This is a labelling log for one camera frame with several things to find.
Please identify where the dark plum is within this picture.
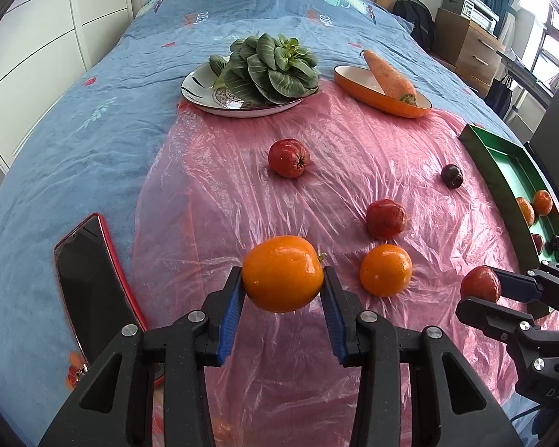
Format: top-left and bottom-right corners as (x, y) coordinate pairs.
(440, 164), (464, 190)
(545, 235), (559, 253)

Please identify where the red cased smartphone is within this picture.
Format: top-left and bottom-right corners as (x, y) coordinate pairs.
(53, 213), (149, 387)

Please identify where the orange carrot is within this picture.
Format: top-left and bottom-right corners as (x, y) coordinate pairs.
(361, 50), (417, 106)

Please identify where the desk with items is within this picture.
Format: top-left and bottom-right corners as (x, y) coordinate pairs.
(497, 50), (559, 108)

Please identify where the wooden drawer cabinet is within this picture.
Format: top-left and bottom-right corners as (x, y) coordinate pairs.
(432, 8), (504, 98)

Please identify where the orange oval dish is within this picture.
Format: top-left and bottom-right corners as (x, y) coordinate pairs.
(333, 65), (432, 119)

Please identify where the white patterned plate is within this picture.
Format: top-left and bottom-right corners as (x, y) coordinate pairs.
(180, 63), (303, 118)

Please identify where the grey printer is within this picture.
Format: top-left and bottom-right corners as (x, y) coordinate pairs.
(441, 0), (500, 34)

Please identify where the dark blue tote bag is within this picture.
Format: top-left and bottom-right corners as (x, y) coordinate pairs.
(485, 74), (513, 119)

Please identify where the pink plastic sheet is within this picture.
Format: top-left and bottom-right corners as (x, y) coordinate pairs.
(131, 82), (533, 446)

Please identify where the white wardrobe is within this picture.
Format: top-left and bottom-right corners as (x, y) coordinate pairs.
(0, 0), (133, 172)

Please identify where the green bok choy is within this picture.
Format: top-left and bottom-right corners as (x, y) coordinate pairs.
(209, 34), (319, 107)

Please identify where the small red apple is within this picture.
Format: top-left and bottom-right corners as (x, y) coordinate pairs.
(460, 265), (501, 303)
(531, 233), (544, 254)

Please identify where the green rectangular tray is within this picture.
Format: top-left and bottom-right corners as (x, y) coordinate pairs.
(459, 124), (559, 272)

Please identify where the blue cartoon bed cover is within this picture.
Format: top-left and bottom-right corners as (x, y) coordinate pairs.
(0, 0), (511, 446)

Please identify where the dark plum in tray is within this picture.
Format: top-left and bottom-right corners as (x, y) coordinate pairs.
(545, 235), (559, 253)

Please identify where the black backpack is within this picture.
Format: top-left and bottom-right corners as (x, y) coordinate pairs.
(393, 0), (435, 52)

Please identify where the small red apple in tray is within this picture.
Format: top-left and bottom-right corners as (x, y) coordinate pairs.
(531, 233), (544, 254)

